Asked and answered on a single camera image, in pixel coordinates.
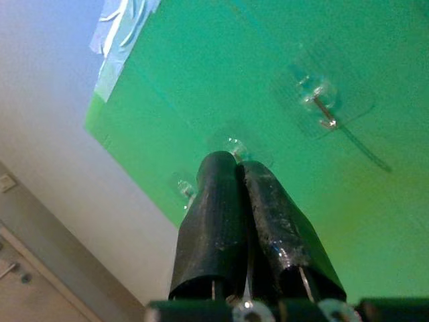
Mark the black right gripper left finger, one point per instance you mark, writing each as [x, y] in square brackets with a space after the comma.
[214, 218]

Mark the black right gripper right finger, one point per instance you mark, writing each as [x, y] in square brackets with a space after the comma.
[285, 234]

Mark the beige room door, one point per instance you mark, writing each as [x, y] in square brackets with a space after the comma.
[40, 295]

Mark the pale blue tape patch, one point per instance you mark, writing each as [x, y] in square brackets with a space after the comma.
[117, 50]

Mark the clear adhesive wall hook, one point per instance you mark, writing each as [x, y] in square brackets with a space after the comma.
[318, 98]
[184, 188]
[235, 146]

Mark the green wall board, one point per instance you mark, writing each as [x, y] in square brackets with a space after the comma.
[234, 67]

